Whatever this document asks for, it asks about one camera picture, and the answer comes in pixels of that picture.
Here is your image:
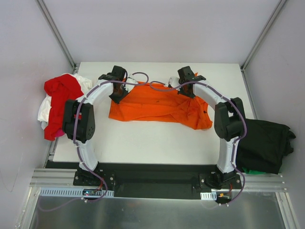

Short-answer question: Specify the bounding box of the orange t-shirt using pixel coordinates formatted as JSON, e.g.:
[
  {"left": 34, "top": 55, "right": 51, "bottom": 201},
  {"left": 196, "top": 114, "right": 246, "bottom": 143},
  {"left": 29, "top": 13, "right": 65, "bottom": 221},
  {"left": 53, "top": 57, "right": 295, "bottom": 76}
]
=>
[{"left": 109, "top": 83, "right": 213, "bottom": 130}]

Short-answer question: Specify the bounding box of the red t-shirt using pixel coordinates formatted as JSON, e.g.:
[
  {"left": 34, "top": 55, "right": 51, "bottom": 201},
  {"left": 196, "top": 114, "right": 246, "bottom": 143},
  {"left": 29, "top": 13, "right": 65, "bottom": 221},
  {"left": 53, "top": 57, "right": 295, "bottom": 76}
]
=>
[{"left": 44, "top": 73, "right": 83, "bottom": 141}]

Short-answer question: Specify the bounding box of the black t-shirt stack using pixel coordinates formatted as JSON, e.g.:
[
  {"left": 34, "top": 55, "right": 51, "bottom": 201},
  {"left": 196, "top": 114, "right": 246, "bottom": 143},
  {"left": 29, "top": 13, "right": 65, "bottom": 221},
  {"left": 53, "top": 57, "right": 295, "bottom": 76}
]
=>
[{"left": 236, "top": 119, "right": 296, "bottom": 174}]

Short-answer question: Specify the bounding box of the left aluminium frame post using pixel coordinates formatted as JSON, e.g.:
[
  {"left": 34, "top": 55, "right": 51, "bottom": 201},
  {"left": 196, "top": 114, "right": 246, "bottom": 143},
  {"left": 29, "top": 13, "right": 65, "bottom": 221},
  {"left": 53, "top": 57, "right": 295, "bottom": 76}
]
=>
[{"left": 35, "top": 0, "right": 78, "bottom": 73}]

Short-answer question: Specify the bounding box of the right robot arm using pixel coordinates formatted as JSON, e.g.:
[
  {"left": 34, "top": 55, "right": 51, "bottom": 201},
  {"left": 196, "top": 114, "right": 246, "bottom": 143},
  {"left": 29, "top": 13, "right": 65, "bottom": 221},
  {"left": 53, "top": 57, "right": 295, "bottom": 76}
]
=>
[{"left": 177, "top": 66, "right": 247, "bottom": 189}]

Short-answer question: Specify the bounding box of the aluminium frame post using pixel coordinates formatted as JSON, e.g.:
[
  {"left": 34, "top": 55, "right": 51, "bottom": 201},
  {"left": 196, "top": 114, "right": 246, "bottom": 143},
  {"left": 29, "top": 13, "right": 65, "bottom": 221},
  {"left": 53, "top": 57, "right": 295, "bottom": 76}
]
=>
[
  {"left": 240, "top": 0, "right": 289, "bottom": 73},
  {"left": 35, "top": 0, "right": 78, "bottom": 73}
]

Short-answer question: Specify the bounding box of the white t-shirt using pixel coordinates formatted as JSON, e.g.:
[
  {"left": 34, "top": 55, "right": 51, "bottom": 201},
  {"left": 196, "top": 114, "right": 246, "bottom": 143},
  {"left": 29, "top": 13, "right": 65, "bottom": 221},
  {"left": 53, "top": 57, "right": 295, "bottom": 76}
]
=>
[{"left": 37, "top": 73, "right": 93, "bottom": 130}]

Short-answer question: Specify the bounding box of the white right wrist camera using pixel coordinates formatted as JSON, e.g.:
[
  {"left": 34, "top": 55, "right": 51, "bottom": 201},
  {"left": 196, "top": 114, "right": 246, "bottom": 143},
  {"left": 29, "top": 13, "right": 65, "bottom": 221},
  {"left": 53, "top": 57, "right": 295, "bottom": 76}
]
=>
[{"left": 168, "top": 76, "right": 180, "bottom": 88}]

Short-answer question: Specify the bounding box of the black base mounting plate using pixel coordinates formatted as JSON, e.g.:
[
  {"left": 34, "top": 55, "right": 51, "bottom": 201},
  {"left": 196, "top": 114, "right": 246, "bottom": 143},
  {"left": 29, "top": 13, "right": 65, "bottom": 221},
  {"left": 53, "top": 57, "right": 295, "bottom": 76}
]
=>
[{"left": 73, "top": 163, "right": 242, "bottom": 199}]

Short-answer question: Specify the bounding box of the right aluminium frame post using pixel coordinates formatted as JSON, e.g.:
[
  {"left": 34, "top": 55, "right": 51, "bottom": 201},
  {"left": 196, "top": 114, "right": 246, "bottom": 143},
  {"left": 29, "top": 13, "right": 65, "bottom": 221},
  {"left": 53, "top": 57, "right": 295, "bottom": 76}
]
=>
[{"left": 240, "top": 0, "right": 289, "bottom": 73}]

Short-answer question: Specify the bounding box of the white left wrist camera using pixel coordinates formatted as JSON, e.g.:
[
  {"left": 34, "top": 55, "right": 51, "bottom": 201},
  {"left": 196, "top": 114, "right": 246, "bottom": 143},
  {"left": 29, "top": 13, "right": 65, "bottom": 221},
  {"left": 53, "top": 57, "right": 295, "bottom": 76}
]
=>
[{"left": 124, "top": 77, "right": 139, "bottom": 93}]

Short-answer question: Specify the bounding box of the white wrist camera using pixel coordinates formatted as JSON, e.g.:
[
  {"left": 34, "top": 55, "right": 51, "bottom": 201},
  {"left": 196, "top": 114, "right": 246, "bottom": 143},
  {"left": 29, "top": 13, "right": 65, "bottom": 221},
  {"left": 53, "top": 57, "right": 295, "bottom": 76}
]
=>
[
  {"left": 124, "top": 77, "right": 139, "bottom": 93},
  {"left": 168, "top": 76, "right": 180, "bottom": 88}
]

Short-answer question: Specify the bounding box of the left slotted cable duct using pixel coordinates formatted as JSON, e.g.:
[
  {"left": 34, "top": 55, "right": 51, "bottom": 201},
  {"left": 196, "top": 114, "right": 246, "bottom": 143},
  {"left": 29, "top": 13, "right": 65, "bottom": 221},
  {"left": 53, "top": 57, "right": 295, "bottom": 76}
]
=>
[{"left": 40, "top": 187, "right": 114, "bottom": 198}]

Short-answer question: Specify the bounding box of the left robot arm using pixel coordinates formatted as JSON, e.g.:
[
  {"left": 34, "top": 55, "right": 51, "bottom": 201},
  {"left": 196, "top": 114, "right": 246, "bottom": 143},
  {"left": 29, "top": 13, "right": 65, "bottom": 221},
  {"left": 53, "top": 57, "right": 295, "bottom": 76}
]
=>
[{"left": 62, "top": 65, "right": 130, "bottom": 186}]

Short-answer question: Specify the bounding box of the right slotted cable duct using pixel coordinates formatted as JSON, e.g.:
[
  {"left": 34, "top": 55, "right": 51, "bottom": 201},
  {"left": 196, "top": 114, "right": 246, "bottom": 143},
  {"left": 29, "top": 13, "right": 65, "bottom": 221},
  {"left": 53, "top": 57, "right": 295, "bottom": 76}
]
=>
[{"left": 200, "top": 191, "right": 217, "bottom": 201}]

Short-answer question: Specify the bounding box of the pink garment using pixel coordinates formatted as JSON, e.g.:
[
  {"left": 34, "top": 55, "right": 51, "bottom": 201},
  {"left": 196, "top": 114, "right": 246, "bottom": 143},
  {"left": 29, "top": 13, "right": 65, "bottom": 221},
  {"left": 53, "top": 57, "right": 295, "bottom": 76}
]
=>
[{"left": 55, "top": 129, "right": 65, "bottom": 138}]

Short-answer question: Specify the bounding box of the green t-shirt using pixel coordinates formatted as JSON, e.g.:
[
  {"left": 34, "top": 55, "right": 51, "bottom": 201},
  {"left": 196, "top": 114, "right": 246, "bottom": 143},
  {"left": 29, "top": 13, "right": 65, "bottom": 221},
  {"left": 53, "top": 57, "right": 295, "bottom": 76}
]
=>
[{"left": 242, "top": 167, "right": 266, "bottom": 175}]

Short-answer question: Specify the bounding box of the slotted cable duct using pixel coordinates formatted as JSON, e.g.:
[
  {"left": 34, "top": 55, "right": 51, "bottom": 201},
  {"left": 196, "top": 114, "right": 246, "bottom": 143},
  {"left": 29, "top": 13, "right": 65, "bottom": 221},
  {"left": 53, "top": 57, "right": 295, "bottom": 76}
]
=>
[
  {"left": 40, "top": 187, "right": 114, "bottom": 198},
  {"left": 200, "top": 191, "right": 217, "bottom": 201}
]

